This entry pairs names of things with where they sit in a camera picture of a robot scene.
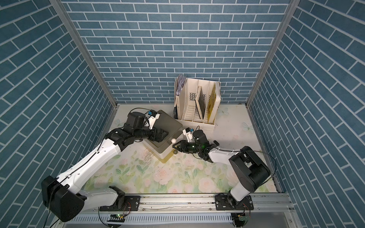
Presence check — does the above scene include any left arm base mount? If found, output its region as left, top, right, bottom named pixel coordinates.
left=99, top=186, right=141, bottom=212

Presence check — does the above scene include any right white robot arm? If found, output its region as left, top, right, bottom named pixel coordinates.
left=171, top=130, right=271, bottom=207

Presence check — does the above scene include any olive and cream drawer cabinet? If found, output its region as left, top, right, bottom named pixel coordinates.
left=143, top=110, right=183, bottom=163

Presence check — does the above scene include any yellow cover book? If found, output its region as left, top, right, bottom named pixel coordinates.
left=208, top=82, right=221, bottom=124

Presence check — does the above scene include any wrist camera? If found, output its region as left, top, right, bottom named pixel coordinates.
left=146, top=110, right=160, bottom=130
left=182, top=125, right=200, bottom=143

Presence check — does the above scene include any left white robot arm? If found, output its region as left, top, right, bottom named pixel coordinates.
left=41, top=110, right=168, bottom=222

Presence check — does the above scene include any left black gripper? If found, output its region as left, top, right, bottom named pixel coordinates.
left=133, top=124, right=169, bottom=142

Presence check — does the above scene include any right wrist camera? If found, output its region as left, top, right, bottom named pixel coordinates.
left=182, top=125, right=200, bottom=143

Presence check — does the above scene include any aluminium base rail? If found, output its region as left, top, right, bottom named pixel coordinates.
left=66, top=193, right=294, bottom=214

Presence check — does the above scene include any metal corner post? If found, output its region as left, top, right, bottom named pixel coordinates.
left=50, top=0, right=117, bottom=109
left=246, top=0, right=300, bottom=108

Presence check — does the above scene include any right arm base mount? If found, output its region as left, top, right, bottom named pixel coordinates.
left=215, top=193, right=254, bottom=211

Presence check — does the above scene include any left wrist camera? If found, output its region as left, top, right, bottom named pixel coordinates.
left=146, top=110, right=160, bottom=130

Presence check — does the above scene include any floral table mat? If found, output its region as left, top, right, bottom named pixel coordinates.
left=86, top=139, right=277, bottom=194

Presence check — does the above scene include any dark cover book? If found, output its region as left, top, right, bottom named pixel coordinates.
left=195, top=85, right=205, bottom=120

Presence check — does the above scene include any right metal corner post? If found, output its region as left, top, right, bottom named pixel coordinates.
left=246, top=0, right=300, bottom=108

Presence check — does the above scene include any blue spine book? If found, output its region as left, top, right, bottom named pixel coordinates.
left=175, top=75, right=186, bottom=120

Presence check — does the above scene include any white file organizer rack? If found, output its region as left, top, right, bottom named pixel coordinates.
left=174, top=77, right=220, bottom=132

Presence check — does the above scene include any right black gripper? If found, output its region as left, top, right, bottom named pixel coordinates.
left=173, top=141, right=202, bottom=154

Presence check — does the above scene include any left metal corner post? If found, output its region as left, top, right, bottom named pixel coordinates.
left=50, top=0, right=117, bottom=109

